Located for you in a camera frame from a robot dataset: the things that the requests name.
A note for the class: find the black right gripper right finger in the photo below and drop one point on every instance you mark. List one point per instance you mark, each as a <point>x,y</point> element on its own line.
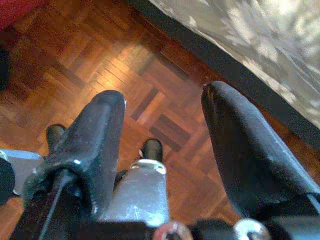
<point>245,155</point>

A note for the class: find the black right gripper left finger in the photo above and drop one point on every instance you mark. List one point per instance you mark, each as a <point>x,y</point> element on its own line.
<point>87,150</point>

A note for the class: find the black left robot foot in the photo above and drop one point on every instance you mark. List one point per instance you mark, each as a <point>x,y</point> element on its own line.
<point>55,136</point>

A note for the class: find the black robot foot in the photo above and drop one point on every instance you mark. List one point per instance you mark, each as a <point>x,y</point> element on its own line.
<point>55,136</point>
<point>152,148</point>

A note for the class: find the black right robot foot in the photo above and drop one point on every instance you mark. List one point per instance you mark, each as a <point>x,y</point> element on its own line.
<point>152,148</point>

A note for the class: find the silver left robot leg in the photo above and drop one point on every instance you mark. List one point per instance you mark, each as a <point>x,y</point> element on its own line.
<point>22,165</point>

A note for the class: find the silver robot leg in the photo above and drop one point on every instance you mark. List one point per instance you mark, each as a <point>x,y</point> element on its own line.
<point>22,165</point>
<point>142,195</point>

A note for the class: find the silver right robot leg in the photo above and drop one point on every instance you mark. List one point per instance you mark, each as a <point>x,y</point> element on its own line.
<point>142,195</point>

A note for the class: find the beige floral bed sheet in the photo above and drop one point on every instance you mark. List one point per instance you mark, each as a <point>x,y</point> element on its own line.
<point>250,37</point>

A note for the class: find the large red cushion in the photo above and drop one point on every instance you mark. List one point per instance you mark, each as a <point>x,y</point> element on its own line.
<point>15,10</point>

